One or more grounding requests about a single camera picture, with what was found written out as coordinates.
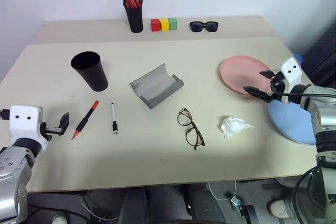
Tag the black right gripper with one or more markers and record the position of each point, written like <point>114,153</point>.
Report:
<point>278,87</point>

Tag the black metal bracket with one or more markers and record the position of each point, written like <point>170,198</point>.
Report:
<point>246,212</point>

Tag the black sunglasses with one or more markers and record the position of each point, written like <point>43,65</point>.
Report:
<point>195,26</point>

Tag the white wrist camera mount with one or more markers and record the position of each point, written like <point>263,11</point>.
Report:
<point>25,123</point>
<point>291,73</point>

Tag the open grey glasses case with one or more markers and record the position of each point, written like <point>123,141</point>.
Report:
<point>157,87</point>

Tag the pink plate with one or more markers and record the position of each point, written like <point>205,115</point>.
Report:
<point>241,73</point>

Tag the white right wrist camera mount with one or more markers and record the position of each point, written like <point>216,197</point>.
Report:
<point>291,73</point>

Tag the white shoe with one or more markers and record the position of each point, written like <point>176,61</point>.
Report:
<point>282,207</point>
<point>60,220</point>

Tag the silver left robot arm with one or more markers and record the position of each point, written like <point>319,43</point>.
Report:
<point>10,166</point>

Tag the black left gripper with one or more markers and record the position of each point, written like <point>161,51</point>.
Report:
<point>53,130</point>

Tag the tortoiseshell eyeglasses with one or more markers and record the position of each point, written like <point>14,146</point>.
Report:
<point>194,128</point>

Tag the metal clamp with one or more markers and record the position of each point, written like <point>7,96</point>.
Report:
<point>236,202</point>

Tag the short orange black screwdriver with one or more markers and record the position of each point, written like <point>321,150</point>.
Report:
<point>137,2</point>
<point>126,1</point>

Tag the empty black cup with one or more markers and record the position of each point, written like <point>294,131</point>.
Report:
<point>92,74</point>

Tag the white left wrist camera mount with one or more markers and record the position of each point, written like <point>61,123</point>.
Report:
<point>25,123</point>

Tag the crumpled white tissue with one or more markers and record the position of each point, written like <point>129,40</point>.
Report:
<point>233,126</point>

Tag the black tool holder cup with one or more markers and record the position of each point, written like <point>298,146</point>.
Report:
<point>135,18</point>

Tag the red marker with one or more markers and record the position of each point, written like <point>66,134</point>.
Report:
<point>85,120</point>

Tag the blue bottle cap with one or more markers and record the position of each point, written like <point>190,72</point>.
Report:
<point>298,57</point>

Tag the green block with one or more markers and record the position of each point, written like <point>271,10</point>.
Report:
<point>173,23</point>

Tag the yellow block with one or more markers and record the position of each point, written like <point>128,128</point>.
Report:
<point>164,24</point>

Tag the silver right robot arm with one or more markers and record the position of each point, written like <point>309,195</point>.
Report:
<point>323,119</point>

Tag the blue plate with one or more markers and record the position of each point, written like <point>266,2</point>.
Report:
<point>291,120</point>

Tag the white marker black cap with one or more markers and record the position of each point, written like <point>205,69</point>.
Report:
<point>113,116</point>

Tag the red block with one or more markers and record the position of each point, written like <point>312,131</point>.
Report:
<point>155,24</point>

